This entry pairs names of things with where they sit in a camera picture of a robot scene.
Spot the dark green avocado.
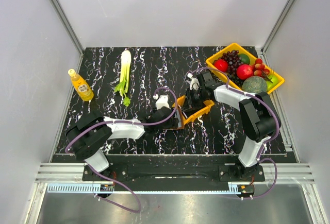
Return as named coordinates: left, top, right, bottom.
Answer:
left=238, top=54, right=250, bottom=65

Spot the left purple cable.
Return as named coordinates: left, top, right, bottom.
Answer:
left=64, top=87, right=178, bottom=213

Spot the green apple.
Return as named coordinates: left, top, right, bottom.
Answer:
left=266, top=75, right=279, bottom=93

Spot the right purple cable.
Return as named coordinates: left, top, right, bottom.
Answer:
left=187, top=66, right=282, bottom=200

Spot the yellow juice bottle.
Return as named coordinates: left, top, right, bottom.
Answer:
left=68, top=69, right=94, bottom=101

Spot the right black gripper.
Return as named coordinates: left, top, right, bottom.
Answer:
left=180, top=88, right=206, bottom=113

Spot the red apple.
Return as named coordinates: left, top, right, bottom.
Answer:
left=213, top=59, right=228, bottom=72

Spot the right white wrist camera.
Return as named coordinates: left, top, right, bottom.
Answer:
left=186, top=73, right=200, bottom=91

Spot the small orange plastic bin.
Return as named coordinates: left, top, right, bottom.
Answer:
left=177, top=95, right=215, bottom=126

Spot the brown leather card holder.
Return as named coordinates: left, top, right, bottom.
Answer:
left=173, top=109, right=184, bottom=130

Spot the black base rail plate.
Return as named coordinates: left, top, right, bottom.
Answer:
left=82, top=154, right=266, bottom=183

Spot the purple cable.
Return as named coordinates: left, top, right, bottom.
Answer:
left=64, top=87, right=178, bottom=213
left=187, top=66, right=282, bottom=200

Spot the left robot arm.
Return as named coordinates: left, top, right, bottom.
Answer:
left=65, top=107, right=183, bottom=180

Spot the red pomegranate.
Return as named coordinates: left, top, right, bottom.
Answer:
left=236, top=64, right=254, bottom=80

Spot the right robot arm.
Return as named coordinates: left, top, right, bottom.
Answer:
left=186, top=67, right=281, bottom=181

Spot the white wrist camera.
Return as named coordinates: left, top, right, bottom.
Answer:
left=186, top=73, right=200, bottom=91
left=153, top=94, right=170, bottom=110

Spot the red lychee cluster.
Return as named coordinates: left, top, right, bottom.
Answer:
left=252, top=58, right=270, bottom=77

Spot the green netted melon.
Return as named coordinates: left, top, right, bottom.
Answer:
left=242, top=76, right=267, bottom=94

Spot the dark purple grape bunch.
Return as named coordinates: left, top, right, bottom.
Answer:
left=220, top=50, right=244, bottom=87

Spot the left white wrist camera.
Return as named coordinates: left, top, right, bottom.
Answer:
left=153, top=94, right=170, bottom=110

